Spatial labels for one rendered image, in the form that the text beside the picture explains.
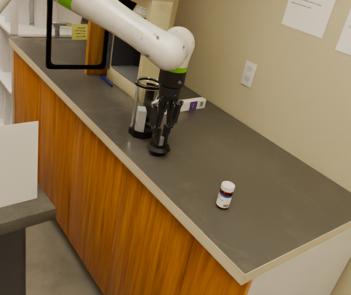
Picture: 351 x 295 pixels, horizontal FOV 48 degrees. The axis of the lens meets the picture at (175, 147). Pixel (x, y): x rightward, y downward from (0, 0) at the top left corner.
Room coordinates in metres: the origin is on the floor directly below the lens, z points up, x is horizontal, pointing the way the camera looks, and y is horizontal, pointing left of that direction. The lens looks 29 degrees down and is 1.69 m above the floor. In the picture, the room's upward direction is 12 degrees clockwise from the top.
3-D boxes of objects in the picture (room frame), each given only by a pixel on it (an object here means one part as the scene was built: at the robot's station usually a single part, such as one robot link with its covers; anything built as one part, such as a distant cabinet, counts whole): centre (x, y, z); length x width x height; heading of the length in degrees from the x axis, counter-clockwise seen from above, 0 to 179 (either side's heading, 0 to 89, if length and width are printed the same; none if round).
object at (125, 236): (1.78, 0.17, 0.45); 2.05 x 0.67 x 0.90; 42
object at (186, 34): (1.30, 0.06, 1.35); 0.13 x 0.11 x 0.14; 172
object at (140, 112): (1.43, 0.15, 1.06); 0.11 x 0.11 x 0.21
